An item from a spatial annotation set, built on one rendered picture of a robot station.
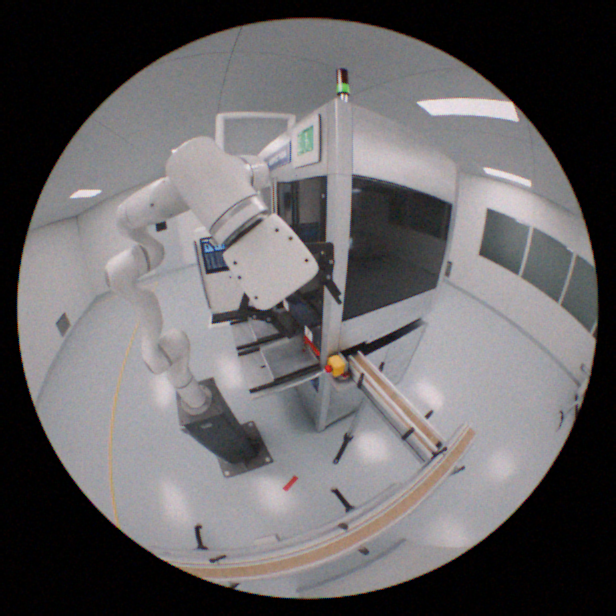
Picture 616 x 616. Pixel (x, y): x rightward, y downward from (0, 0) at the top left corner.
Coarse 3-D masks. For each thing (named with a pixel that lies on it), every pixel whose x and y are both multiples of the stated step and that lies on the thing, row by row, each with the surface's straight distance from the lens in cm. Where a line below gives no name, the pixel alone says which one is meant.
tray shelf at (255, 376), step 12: (240, 324) 146; (240, 336) 135; (252, 336) 133; (240, 360) 119; (252, 360) 117; (264, 360) 116; (252, 372) 111; (264, 372) 110; (312, 372) 108; (252, 384) 106; (288, 384) 103; (252, 396) 102
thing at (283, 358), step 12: (300, 336) 125; (264, 348) 121; (276, 348) 121; (288, 348) 120; (300, 348) 120; (276, 360) 114; (288, 360) 113; (300, 360) 113; (312, 360) 113; (276, 372) 108; (288, 372) 108
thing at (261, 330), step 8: (280, 312) 152; (288, 312) 151; (248, 320) 145; (256, 320) 146; (288, 320) 142; (256, 328) 139; (264, 328) 137; (272, 328) 136; (296, 328) 132; (256, 336) 132; (264, 336) 126
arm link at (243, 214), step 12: (240, 204) 24; (252, 204) 25; (264, 204) 27; (228, 216) 24; (240, 216) 24; (252, 216) 24; (216, 228) 25; (228, 228) 24; (240, 228) 25; (216, 240) 26; (228, 240) 26
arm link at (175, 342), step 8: (176, 328) 88; (168, 336) 85; (176, 336) 85; (184, 336) 87; (160, 344) 84; (168, 344) 83; (176, 344) 84; (184, 344) 86; (168, 352) 83; (176, 352) 84; (184, 352) 87; (176, 360) 93; (184, 360) 90; (168, 368) 98; (176, 368) 93; (184, 368) 91; (168, 376) 95; (176, 376) 92; (184, 376) 92; (192, 376) 97; (176, 384) 94; (184, 384) 94
